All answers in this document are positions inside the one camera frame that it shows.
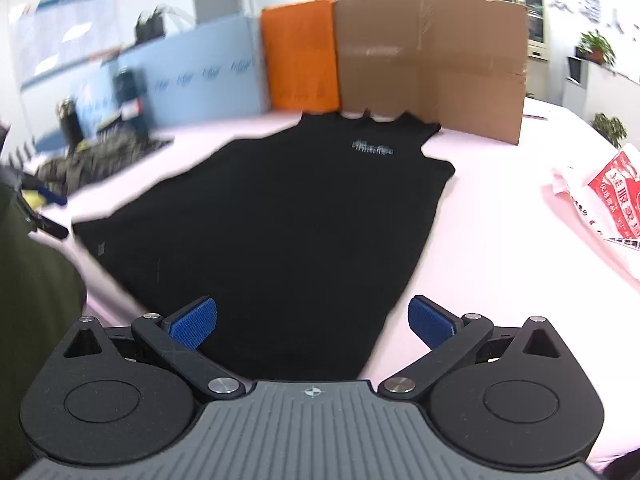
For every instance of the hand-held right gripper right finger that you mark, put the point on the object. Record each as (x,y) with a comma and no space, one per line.
(430,323)

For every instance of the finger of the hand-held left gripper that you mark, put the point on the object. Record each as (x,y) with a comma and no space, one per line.
(52,229)
(50,195)

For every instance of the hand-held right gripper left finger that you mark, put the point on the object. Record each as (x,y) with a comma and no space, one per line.
(192,323)

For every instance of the black tank top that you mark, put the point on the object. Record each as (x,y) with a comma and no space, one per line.
(280,220)

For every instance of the person's left forearm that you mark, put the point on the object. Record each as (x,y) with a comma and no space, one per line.
(35,310)

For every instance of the camouflage cloth pile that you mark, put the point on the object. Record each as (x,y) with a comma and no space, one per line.
(95,160)

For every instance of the black bottle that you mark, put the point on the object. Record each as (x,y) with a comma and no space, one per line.
(70,122)
(127,92)

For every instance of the light blue foam board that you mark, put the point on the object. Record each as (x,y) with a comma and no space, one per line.
(200,70)

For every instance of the black bag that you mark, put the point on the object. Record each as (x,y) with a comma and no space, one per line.
(160,22)

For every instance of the red and white plastic bag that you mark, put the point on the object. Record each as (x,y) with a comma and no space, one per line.
(612,195)

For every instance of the brown cardboard sheet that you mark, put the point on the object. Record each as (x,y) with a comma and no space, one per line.
(430,65)

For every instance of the potted green plant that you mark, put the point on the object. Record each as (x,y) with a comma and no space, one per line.
(595,45)
(610,127)

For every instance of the orange foam board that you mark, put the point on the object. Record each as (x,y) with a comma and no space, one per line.
(300,55)

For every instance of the glass door cabinet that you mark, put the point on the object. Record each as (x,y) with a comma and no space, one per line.
(520,15)

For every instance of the wall poster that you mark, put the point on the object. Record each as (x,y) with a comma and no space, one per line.
(60,35)

